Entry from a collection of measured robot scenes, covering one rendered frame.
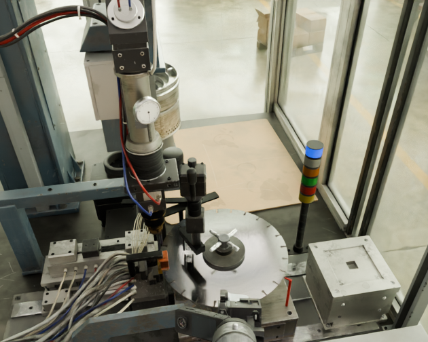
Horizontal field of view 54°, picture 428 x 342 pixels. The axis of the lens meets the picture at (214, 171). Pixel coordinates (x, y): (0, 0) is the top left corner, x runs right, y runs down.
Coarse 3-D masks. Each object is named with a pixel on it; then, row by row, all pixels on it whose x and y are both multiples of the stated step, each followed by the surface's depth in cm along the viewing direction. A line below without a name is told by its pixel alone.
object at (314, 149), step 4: (308, 140) 112; (312, 140) 112; (316, 140) 112; (308, 144) 111; (312, 144) 111; (316, 144) 111; (320, 144) 111; (308, 148) 110; (312, 148) 109; (316, 148) 109; (320, 148) 109; (308, 152) 110; (312, 152) 110; (316, 152) 109; (320, 152) 110; (308, 156) 111; (312, 156) 110; (316, 156) 110; (320, 156) 111
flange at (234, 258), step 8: (208, 240) 111; (216, 240) 111; (232, 240) 111; (240, 240) 111; (208, 248) 109; (232, 248) 108; (240, 248) 109; (208, 256) 107; (216, 256) 106; (224, 256) 106; (232, 256) 106; (240, 256) 106; (216, 264) 105; (224, 264) 105; (232, 264) 105
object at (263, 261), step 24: (216, 216) 119; (240, 216) 119; (168, 240) 112; (264, 240) 112; (168, 264) 106; (192, 264) 106; (240, 264) 106; (264, 264) 106; (192, 288) 100; (216, 288) 100; (240, 288) 100; (264, 288) 100
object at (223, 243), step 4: (212, 232) 108; (232, 232) 108; (216, 236) 107; (220, 236) 106; (224, 236) 106; (228, 236) 106; (220, 240) 105; (224, 240) 105; (228, 240) 105; (216, 244) 104; (220, 244) 105; (224, 244) 105; (228, 244) 105; (232, 244) 104; (212, 248) 103; (216, 248) 104; (224, 248) 106; (236, 248) 103
